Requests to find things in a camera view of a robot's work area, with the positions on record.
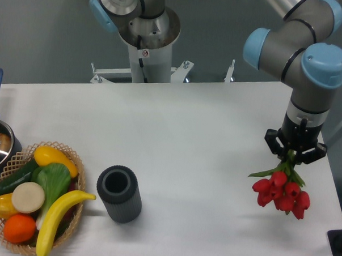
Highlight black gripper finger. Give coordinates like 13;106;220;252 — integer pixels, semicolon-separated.
264;129;290;161
294;142;327;165

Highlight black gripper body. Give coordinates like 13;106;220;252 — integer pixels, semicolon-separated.
280;114;322;152

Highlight red tulip bouquet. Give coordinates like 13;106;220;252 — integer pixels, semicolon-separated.
248;150;310;220

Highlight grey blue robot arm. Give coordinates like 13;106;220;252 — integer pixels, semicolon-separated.
243;0;342;165

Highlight dark grey ribbed vase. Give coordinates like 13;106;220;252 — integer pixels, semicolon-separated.
96;165;142;224

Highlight black device at edge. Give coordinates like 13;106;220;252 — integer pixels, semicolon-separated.
327;229;342;256

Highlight white metal robot stand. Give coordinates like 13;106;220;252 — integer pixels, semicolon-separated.
89;41;237;90

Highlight green plastic bok choy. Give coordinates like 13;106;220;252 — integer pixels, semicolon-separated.
36;163;71;231

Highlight yellow plastic lemon squash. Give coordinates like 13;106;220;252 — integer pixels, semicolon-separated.
33;146;78;178

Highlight yellow plastic banana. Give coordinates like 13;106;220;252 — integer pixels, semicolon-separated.
36;190;96;256

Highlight beige round disc slice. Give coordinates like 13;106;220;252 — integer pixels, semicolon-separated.
11;182;45;214

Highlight woven wicker basket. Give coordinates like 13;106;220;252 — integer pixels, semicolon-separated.
0;141;86;256

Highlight plastic orange fruit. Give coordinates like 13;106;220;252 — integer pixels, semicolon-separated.
3;214;36;244

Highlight green plastic cucumber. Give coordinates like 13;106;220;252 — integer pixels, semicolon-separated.
0;159;38;196

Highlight yellow plastic bell pepper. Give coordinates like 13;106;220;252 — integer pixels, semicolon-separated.
0;193;20;220

